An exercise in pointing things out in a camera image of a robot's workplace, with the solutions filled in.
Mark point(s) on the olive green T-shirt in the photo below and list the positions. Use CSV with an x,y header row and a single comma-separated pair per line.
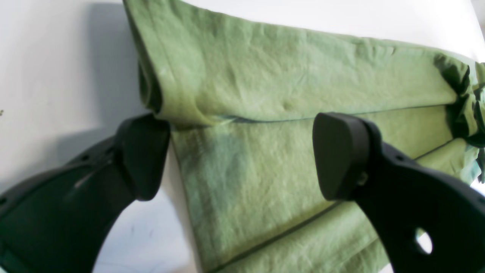
x,y
242,96

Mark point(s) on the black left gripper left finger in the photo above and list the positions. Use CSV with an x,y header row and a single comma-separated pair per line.
x,y
57,221

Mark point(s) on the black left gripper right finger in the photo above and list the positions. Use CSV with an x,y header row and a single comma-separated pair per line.
x,y
427,221

